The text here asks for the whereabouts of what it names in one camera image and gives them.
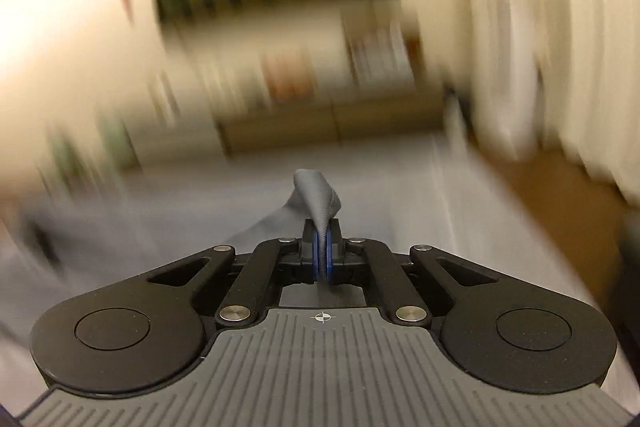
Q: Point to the green plastic chair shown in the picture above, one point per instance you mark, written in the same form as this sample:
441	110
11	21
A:
117	142
67	147

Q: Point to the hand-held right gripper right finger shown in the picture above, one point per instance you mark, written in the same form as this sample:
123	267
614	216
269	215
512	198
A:
334	257

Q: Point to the grey clothes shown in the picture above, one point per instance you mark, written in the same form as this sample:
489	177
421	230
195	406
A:
315	197

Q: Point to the cream curtain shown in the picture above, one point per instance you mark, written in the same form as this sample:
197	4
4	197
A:
525	32

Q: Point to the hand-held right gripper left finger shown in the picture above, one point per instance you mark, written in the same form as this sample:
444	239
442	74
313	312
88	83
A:
314	257

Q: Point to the red fruit bowl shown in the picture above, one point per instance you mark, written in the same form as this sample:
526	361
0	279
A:
287	74

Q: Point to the grey sideboard cabinet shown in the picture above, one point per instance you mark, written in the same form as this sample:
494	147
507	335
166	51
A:
330	124

